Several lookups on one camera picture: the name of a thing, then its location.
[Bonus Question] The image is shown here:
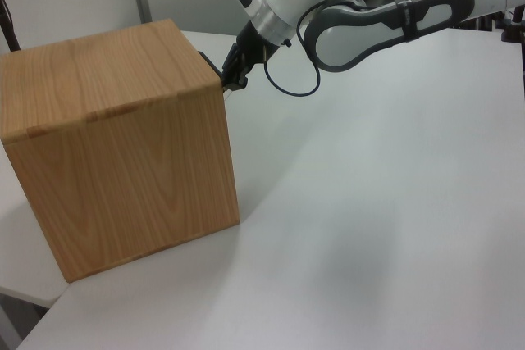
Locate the wooden drawer cabinet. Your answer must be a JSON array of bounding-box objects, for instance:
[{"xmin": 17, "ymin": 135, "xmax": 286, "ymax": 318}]
[{"xmin": 0, "ymin": 17, "xmax": 241, "ymax": 284}]

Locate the dark brown pole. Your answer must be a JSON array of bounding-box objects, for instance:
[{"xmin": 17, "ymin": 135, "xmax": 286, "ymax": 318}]
[{"xmin": 0, "ymin": 0, "xmax": 21, "ymax": 53}]

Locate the black cable strap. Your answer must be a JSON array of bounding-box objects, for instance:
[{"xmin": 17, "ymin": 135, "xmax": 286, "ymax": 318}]
[{"xmin": 394, "ymin": 0, "xmax": 420, "ymax": 43}]

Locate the thin dark arm cable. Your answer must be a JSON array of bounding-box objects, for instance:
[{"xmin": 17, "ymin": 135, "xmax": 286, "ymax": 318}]
[{"xmin": 262, "ymin": 0, "xmax": 367, "ymax": 97}]

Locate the dark table clamp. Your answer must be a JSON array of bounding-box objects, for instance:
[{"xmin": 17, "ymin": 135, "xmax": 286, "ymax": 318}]
[{"xmin": 499, "ymin": 4, "xmax": 525, "ymax": 43}]

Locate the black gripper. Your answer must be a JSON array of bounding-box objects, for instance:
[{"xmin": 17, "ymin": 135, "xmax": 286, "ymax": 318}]
[{"xmin": 197, "ymin": 21, "xmax": 272, "ymax": 92}]

